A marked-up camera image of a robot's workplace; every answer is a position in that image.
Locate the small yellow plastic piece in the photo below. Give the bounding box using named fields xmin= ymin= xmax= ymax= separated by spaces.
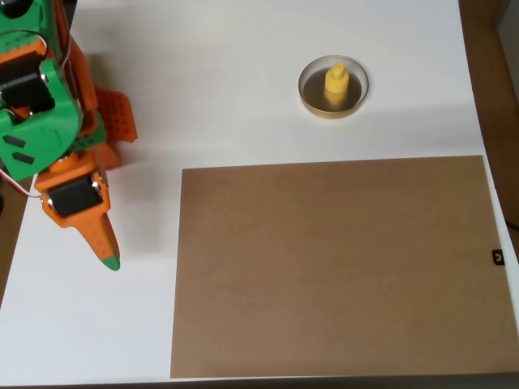
xmin=324 ymin=62 xmax=350 ymax=107

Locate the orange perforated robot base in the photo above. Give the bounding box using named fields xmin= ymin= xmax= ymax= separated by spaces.
xmin=94 ymin=86 xmax=139 ymax=170

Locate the round shallow tape ring dish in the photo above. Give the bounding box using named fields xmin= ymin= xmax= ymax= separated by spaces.
xmin=298 ymin=54 xmax=371 ymax=121

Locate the white base board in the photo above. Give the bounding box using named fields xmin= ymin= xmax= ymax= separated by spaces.
xmin=0 ymin=0 xmax=519 ymax=386

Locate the brown fibreboard sheet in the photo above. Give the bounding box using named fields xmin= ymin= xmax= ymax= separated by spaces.
xmin=169 ymin=155 xmax=519 ymax=380

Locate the white red servo cable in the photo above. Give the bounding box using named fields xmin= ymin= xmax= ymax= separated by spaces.
xmin=0 ymin=169 xmax=44 ymax=199

